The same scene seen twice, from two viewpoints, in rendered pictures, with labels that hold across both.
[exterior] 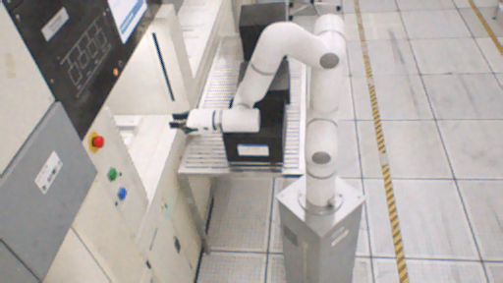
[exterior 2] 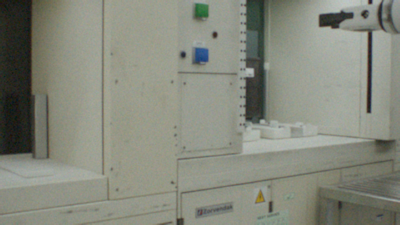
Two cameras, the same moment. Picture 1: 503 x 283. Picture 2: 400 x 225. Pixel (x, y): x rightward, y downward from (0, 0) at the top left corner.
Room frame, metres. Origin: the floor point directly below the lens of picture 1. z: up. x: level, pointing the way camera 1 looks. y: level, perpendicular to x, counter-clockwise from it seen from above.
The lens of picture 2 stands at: (0.04, -0.28, 1.03)
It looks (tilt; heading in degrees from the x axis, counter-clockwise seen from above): 3 degrees down; 40
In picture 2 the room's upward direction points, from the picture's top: straight up
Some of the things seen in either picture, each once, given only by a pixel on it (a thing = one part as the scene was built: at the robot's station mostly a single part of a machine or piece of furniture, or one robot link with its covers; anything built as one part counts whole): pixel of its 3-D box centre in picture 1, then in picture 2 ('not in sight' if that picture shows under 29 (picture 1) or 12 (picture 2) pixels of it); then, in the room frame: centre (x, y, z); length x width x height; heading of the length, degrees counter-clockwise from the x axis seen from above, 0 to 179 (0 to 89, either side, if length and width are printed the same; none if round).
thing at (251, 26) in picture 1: (263, 31); not in sight; (2.31, -0.17, 0.89); 0.29 x 0.29 x 0.25; 82
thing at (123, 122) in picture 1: (116, 131); (274, 128); (1.53, 0.66, 0.89); 0.22 x 0.21 x 0.04; 78
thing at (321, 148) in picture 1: (321, 152); not in sight; (1.03, -0.25, 1.07); 0.19 x 0.12 x 0.24; 167
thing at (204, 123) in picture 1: (203, 120); (370, 17); (1.16, 0.17, 1.19); 0.11 x 0.10 x 0.07; 79
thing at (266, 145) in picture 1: (256, 130); not in sight; (1.45, -0.03, 0.85); 0.28 x 0.28 x 0.17; 78
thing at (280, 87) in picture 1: (263, 80); not in sight; (1.88, -0.11, 0.83); 0.29 x 0.29 x 0.13; 81
